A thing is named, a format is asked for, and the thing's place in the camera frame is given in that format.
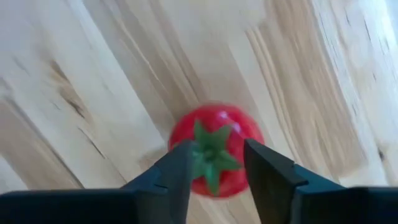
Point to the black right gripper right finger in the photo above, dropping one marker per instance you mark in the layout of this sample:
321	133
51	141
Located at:
295	202

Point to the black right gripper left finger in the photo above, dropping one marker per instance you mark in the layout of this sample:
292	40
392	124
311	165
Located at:
140	205

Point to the red plastic tomato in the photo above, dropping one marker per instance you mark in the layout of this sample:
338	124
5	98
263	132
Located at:
214	113

